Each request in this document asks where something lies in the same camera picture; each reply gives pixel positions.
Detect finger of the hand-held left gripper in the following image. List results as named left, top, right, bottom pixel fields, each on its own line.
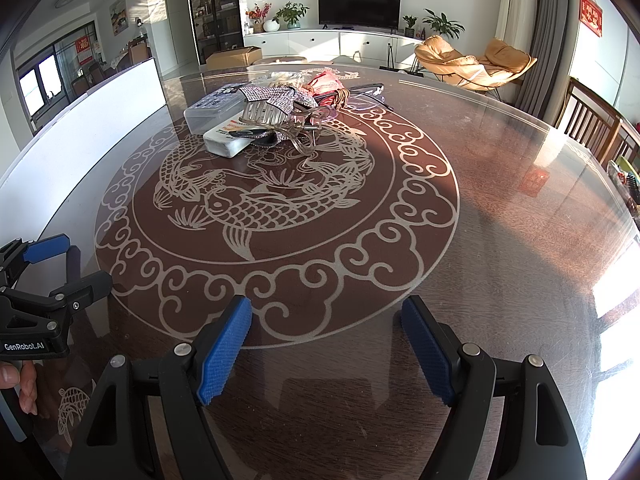
left=0, top=234, right=72, bottom=288
left=0, top=246, right=113, bottom=311

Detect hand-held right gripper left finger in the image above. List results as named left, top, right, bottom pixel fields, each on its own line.
left=65, top=295, right=253, bottom=480

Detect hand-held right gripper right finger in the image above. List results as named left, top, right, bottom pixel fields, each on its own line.
left=400, top=296, right=588, bottom=480

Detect cartoon print plastic box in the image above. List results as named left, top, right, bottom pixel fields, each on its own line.
left=183, top=82, right=247, bottom=136

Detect rhinestone bow hair clip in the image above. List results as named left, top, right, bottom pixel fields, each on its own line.
left=236, top=85, right=321, bottom=127

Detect clear glasses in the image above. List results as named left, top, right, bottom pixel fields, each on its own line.
left=340, top=81, right=397, bottom=112

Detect person's left hand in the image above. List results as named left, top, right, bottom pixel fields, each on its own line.
left=0, top=360, right=40, bottom=416

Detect red door poster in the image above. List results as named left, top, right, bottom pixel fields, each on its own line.
left=75, top=36, right=96, bottom=67

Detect dark beaded hair accessory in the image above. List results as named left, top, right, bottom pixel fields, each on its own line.
left=225, top=127, right=281, bottom=150

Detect wooden dining chair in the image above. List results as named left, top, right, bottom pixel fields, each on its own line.
left=127, top=40, right=153, bottom=68

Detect clear claw hair clip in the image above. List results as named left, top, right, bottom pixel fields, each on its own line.
left=277, top=105, right=328, bottom=155

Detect pile of assorted clutter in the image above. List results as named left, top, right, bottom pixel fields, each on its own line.
left=607, top=155, right=640, bottom=221

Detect brown cardboard box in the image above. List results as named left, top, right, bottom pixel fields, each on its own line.
left=205, top=46, right=263, bottom=72

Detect bag of cotton swabs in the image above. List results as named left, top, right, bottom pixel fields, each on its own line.
left=252, top=71, right=308, bottom=92

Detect red packet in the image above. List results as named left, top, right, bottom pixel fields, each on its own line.
left=304, top=70, right=348, bottom=106

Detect dark glass display cabinet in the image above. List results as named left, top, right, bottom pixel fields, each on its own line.
left=185, top=0, right=246, bottom=66

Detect tan lounge chair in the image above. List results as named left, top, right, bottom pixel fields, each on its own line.
left=414, top=35, right=538, bottom=103

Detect red flowers in pot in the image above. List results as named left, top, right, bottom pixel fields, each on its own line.
left=246, top=2, right=273, bottom=34

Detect white TV cabinet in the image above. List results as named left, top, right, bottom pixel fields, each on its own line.
left=242, top=27, right=426, bottom=68

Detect large leafy potted plant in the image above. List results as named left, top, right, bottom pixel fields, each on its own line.
left=422, top=8, right=466, bottom=41

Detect bushy green potted plant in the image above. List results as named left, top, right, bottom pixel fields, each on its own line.
left=272, top=1, right=311, bottom=31

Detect grey curtain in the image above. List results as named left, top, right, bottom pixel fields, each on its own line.
left=515, top=0, right=583, bottom=126

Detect black television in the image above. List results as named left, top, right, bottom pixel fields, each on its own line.
left=318, top=0, right=402, bottom=30

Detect covered standing air conditioner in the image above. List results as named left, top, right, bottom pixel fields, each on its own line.
left=492, top=0, right=543, bottom=58

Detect framed wall picture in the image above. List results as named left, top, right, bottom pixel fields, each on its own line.
left=109, top=0, right=127, bottom=36

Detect brown hair tie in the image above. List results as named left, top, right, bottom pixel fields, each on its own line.
left=320, top=87, right=351, bottom=111

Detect red wall hanging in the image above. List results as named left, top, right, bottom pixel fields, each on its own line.
left=579, top=0, right=604, bottom=37

